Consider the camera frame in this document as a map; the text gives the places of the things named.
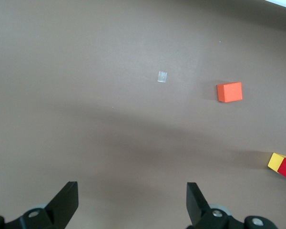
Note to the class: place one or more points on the small clear tape piece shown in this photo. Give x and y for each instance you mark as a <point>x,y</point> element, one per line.
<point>162,76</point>

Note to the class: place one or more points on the orange wooden block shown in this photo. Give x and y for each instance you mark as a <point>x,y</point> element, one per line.
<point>230,92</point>

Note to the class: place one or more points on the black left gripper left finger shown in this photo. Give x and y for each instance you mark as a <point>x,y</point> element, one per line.
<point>62,207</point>

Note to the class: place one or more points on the yellow wooden cube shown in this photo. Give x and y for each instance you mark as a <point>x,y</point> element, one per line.
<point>275,161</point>

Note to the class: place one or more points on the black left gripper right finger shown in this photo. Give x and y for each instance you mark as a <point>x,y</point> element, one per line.
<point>197,207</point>

